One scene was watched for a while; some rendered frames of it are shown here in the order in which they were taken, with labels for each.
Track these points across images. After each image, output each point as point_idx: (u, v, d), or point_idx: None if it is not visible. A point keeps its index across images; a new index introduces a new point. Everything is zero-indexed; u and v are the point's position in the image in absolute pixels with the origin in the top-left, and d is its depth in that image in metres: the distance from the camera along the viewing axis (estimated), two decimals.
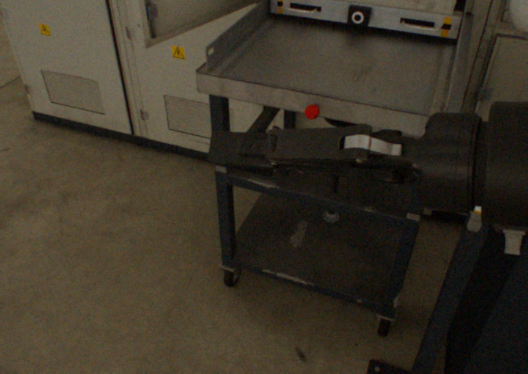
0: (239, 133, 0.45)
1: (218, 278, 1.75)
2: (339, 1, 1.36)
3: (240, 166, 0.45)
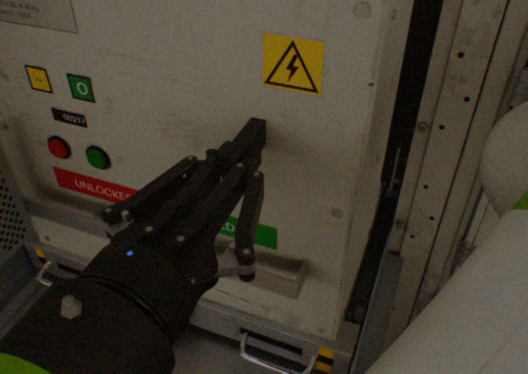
0: (238, 133, 0.45)
1: None
2: None
3: None
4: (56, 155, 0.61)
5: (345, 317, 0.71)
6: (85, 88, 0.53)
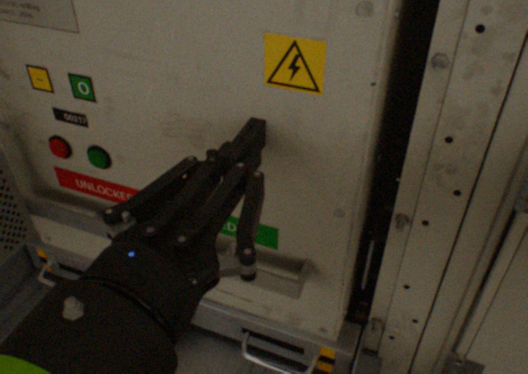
0: (238, 133, 0.45)
1: None
2: None
3: None
4: (57, 155, 0.61)
5: (346, 317, 0.71)
6: (86, 88, 0.53)
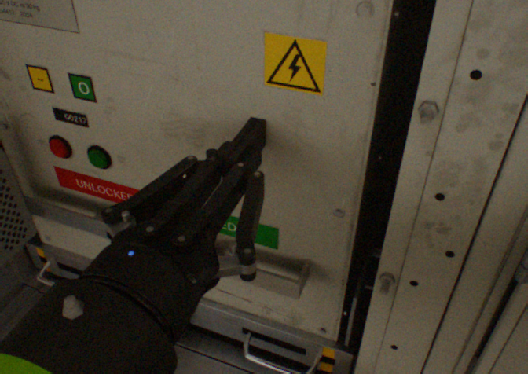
0: (238, 133, 0.45)
1: None
2: None
3: None
4: (57, 154, 0.61)
5: (346, 317, 0.71)
6: (86, 88, 0.53)
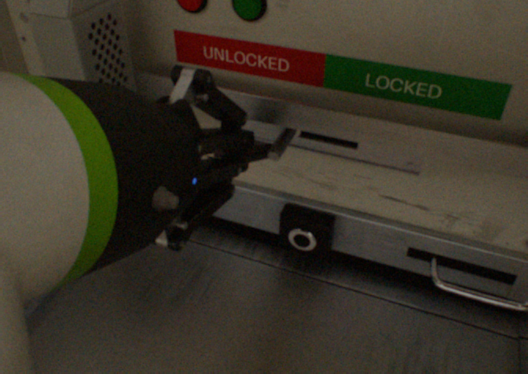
0: (260, 144, 0.45)
1: None
2: (260, 193, 0.56)
3: None
4: (187, 5, 0.46)
5: None
6: None
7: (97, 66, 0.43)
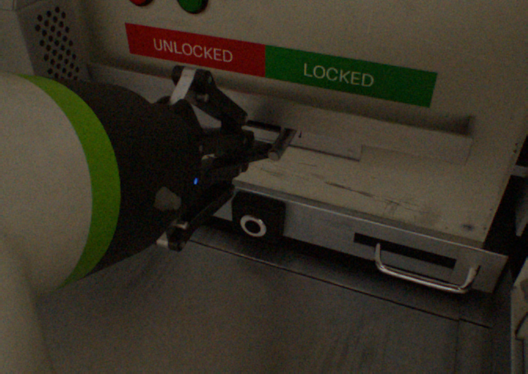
0: (260, 144, 0.45)
1: None
2: None
3: None
4: None
5: None
6: None
7: (45, 56, 0.45)
